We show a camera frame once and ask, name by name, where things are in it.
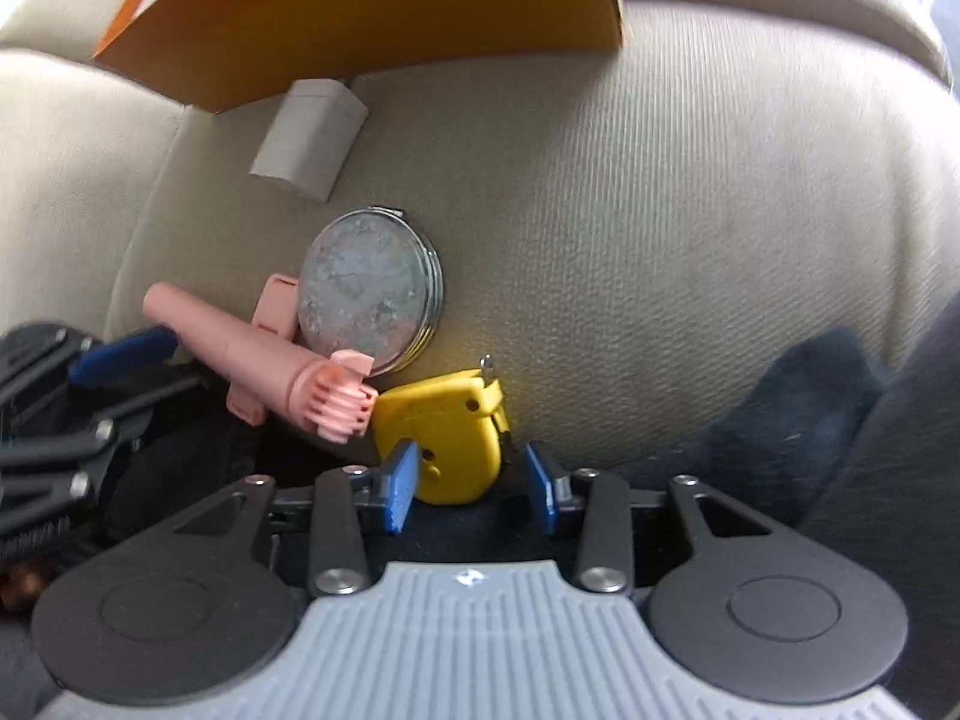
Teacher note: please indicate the round compact mirror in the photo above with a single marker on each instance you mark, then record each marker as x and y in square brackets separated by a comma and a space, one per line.
[360, 285]

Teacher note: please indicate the dark cloth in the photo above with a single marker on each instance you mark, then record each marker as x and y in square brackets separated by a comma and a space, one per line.
[825, 427]

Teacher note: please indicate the orange cardboard box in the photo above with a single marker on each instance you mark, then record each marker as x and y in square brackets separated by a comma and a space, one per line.
[375, 15]

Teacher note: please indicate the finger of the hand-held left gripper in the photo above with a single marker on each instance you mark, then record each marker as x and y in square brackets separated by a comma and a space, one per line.
[124, 356]
[90, 439]

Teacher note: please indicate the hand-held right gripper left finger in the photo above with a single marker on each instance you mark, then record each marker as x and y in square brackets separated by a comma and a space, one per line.
[401, 487]

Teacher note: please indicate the pink plastic toy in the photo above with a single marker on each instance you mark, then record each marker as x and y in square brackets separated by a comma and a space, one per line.
[247, 352]

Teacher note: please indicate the grey small box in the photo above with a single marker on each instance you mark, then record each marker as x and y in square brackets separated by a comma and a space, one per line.
[307, 139]

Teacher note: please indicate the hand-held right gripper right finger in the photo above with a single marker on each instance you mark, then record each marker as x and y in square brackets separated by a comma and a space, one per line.
[540, 487]

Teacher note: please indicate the yellow tape measure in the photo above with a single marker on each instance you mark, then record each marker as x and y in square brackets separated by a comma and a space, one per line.
[450, 427]

